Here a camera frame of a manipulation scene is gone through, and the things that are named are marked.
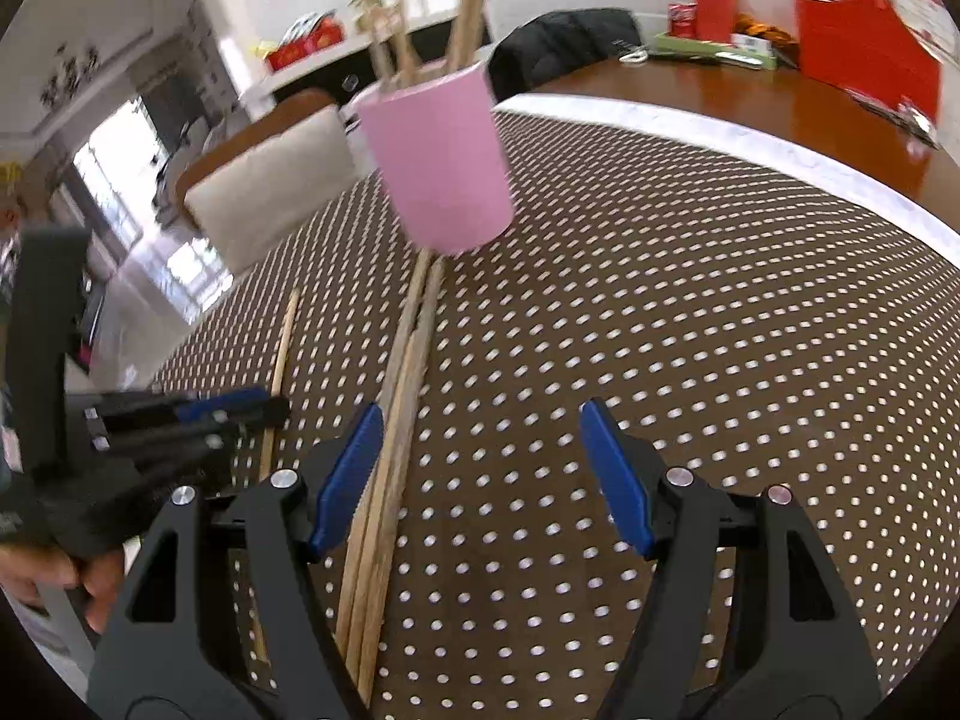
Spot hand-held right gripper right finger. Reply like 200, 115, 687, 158
579, 397, 882, 720

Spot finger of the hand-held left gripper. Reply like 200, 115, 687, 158
81, 388, 291, 440
86, 424, 245, 500

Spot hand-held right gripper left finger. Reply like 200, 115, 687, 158
86, 401, 387, 720

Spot slim wooden chopstick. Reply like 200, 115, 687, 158
251, 289, 302, 667
358, 259, 447, 704
334, 251, 434, 653
346, 330, 428, 683

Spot pink cup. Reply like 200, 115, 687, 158
358, 62, 516, 257

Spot bundle of wooden chopsticks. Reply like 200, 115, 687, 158
341, 0, 505, 91

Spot person's left hand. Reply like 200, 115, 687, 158
0, 542, 127, 636

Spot brown polka dot tablecloth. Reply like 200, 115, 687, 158
154, 109, 960, 720

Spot beige chair cushion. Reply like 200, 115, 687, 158
184, 106, 359, 276

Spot wooden chair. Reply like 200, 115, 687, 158
174, 88, 359, 275

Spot white sideboard cabinet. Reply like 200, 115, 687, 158
238, 7, 496, 121

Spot red gift box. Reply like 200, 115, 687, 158
266, 21, 350, 70

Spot patterned packet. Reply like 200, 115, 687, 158
281, 11, 338, 38

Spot black jacket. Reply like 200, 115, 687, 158
487, 7, 646, 100

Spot flat green box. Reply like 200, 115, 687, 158
651, 31, 779, 70

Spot bunch of keys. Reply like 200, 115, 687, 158
881, 96, 942, 147

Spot orange snack packet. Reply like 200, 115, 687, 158
733, 13, 797, 44

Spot tall red box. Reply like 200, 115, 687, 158
694, 0, 737, 44

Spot red gift bag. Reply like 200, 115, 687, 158
795, 0, 944, 122

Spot black wall decals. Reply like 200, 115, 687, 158
39, 45, 102, 110

